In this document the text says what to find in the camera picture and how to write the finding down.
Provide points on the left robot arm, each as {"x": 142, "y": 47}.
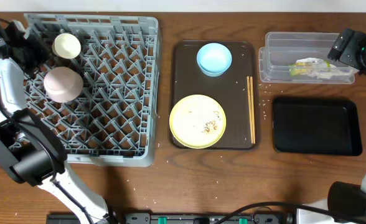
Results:
{"x": 29, "y": 151}

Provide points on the white paper napkin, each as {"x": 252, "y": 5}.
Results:
{"x": 334, "y": 71}

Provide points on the dark brown serving tray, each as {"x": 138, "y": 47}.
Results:
{"x": 228, "y": 89}

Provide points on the right wooden chopstick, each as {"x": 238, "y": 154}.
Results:
{"x": 252, "y": 110}

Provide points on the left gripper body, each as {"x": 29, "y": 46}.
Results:
{"x": 42, "y": 50}

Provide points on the left wooden chopstick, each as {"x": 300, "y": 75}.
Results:
{"x": 249, "y": 108}

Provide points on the light blue saucer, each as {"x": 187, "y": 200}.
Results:
{"x": 214, "y": 59}

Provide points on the clear plastic waste bin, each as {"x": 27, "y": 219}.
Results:
{"x": 283, "y": 49}

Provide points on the grey plastic dishwasher rack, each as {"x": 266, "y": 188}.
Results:
{"x": 113, "y": 121}

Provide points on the wooden chopstick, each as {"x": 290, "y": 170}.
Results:
{"x": 249, "y": 108}
{"x": 252, "y": 110}

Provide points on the black plastic tray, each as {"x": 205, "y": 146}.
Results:
{"x": 327, "y": 126}

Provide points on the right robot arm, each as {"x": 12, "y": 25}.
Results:
{"x": 345, "y": 203}

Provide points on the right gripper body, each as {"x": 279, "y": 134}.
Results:
{"x": 338, "y": 47}

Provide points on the green yellow snack wrapper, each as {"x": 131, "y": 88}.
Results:
{"x": 311, "y": 68}

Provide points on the white cup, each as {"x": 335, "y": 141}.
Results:
{"x": 66, "y": 46}

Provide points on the yellow plate with leftovers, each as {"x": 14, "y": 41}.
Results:
{"x": 197, "y": 121}

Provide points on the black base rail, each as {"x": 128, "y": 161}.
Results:
{"x": 147, "y": 218}

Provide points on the pink bowl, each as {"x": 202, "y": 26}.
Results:
{"x": 62, "y": 84}

